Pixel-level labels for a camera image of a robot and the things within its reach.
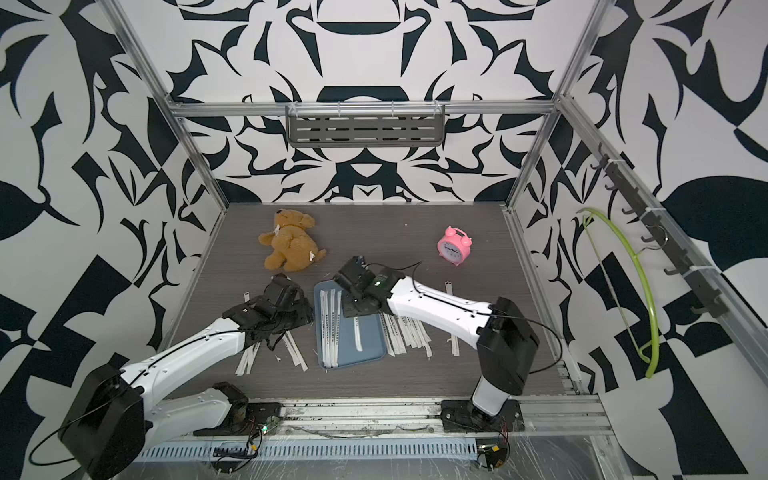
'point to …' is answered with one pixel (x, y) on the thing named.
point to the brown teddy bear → (294, 248)
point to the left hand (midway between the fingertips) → (307, 306)
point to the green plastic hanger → (640, 345)
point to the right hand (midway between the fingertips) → (351, 300)
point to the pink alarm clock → (455, 246)
